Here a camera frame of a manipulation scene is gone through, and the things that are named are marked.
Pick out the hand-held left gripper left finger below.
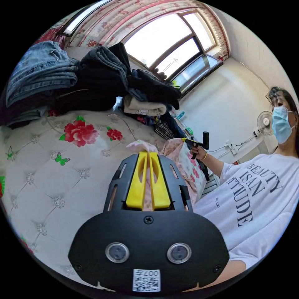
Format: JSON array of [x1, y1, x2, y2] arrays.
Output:
[[126, 151, 148, 209]]

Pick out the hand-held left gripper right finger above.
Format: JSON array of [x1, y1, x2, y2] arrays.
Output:
[[149, 152, 171, 209]]

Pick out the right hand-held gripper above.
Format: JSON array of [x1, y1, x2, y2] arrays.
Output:
[[182, 137, 204, 160]]

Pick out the pink floral dress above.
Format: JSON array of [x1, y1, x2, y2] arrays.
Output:
[[126, 138, 209, 211]]

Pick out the person's right forearm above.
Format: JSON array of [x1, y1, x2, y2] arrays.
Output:
[[201, 152, 226, 179]]

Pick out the person's left forearm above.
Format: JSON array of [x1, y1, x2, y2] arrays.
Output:
[[216, 259, 249, 287]]

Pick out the bed with floral quilt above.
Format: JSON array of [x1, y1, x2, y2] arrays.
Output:
[[0, 109, 187, 282]]

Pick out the floral curtain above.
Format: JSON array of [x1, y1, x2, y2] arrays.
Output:
[[66, 0, 230, 60]]

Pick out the person's right hand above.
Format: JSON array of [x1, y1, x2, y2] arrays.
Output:
[[190, 147, 208, 161]]

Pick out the person's body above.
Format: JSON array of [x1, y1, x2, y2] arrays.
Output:
[[193, 86, 299, 273]]

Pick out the window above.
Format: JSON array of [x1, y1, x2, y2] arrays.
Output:
[[121, 10, 224, 94]]

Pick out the pile of clothes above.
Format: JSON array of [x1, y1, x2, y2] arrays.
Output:
[[5, 40, 187, 140]]

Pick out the white wall fan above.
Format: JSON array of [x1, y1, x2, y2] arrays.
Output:
[[253, 111, 274, 139]]

